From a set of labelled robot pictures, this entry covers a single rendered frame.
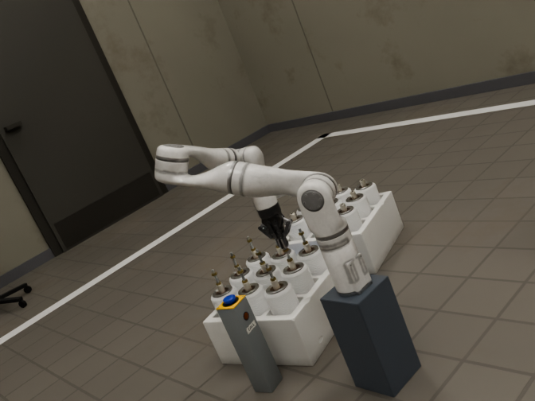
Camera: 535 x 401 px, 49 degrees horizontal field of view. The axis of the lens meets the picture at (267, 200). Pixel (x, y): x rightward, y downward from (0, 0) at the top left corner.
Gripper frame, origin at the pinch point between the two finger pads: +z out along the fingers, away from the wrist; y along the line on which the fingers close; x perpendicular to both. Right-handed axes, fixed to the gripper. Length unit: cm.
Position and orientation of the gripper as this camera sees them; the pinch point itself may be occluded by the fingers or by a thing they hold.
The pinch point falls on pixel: (283, 243)
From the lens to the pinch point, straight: 196.7
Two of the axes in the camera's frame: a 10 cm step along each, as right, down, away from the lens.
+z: 3.7, 8.9, 2.7
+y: 8.2, -1.8, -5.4
